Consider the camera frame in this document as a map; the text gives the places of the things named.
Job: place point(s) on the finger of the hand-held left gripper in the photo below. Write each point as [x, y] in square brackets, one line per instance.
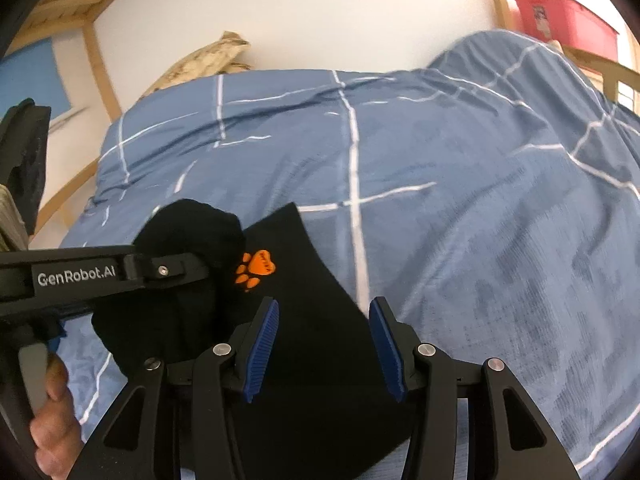
[172, 269]

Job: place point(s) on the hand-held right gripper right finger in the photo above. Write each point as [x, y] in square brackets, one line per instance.
[387, 355]

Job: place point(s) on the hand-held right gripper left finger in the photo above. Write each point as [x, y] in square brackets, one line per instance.
[260, 355]

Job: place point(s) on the black pants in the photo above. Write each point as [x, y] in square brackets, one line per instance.
[300, 310]

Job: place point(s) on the person's left hand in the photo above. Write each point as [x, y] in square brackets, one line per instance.
[55, 425]

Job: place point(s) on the blue checked duvet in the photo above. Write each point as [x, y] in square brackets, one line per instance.
[450, 185]

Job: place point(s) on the blue window blind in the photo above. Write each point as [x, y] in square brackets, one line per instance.
[35, 80]

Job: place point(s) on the beige patterned pillow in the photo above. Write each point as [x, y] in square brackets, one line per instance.
[205, 62]

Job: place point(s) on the red storage box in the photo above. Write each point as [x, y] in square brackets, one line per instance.
[565, 22]

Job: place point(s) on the wooden bunk bed frame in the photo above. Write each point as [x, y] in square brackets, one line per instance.
[102, 75]

